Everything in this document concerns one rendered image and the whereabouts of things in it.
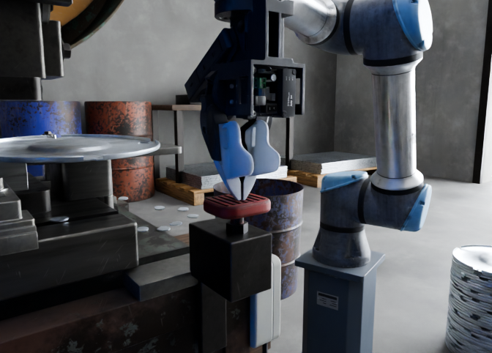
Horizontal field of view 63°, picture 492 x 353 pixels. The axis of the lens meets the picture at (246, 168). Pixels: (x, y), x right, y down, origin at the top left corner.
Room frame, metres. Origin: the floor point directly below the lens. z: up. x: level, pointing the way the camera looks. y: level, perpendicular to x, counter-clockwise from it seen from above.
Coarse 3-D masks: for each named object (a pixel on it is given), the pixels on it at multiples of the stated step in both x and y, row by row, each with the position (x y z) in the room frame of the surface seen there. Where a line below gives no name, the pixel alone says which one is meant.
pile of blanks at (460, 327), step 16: (464, 272) 1.25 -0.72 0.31; (480, 272) 1.21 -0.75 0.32; (464, 288) 1.24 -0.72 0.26; (480, 288) 1.21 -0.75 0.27; (448, 304) 1.34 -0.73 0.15; (464, 304) 1.26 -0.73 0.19; (480, 304) 1.20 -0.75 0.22; (448, 320) 1.34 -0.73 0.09; (464, 320) 1.24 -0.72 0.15; (480, 320) 1.19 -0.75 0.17; (448, 336) 1.31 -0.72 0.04; (464, 336) 1.23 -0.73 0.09; (480, 336) 1.19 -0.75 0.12; (464, 352) 1.23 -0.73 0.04; (480, 352) 1.18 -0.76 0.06
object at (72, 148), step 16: (0, 144) 0.67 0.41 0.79; (16, 144) 0.67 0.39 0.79; (32, 144) 0.64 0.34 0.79; (48, 144) 0.64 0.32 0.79; (64, 144) 0.64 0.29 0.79; (80, 144) 0.65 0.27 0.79; (96, 144) 0.65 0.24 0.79; (112, 144) 0.70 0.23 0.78; (128, 144) 0.71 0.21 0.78; (144, 144) 0.71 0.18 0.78; (0, 160) 0.52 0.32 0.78; (16, 160) 0.52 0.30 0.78; (32, 160) 0.52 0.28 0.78; (48, 160) 0.52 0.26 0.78; (64, 160) 0.52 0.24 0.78; (80, 160) 0.53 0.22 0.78; (96, 160) 0.55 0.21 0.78
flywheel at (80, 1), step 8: (72, 0) 0.99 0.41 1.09; (80, 0) 1.00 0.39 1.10; (88, 0) 1.01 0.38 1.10; (56, 8) 0.97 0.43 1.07; (64, 8) 0.98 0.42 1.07; (72, 8) 0.99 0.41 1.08; (80, 8) 1.00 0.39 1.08; (56, 16) 0.97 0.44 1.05; (64, 16) 0.98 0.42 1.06; (72, 16) 0.99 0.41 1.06; (64, 24) 0.98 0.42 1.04
